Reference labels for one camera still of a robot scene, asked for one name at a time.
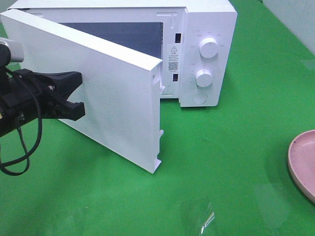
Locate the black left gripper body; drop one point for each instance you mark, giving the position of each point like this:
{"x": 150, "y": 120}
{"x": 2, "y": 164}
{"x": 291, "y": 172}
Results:
{"x": 32, "y": 94}

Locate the white microwave door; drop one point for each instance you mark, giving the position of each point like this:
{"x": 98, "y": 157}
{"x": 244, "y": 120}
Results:
{"x": 121, "y": 87}

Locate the white timer knob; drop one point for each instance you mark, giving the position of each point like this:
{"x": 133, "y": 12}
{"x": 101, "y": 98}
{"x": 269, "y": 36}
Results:
{"x": 203, "y": 78}

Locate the pink round plate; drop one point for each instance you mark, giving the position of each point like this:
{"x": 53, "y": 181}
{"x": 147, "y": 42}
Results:
{"x": 301, "y": 163}

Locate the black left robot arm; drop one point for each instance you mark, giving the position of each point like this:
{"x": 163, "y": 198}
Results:
{"x": 51, "y": 91}

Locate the round white door button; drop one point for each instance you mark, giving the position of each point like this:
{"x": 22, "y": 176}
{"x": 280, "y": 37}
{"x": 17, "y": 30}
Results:
{"x": 200, "y": 98}

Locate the white microwave oven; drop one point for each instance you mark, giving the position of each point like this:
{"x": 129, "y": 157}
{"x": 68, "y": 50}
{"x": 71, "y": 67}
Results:
{"x": 166, "y": 29}

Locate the white upper power knob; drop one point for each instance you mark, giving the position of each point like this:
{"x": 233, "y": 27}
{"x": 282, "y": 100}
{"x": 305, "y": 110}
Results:
{"x": 208, "y": 47}

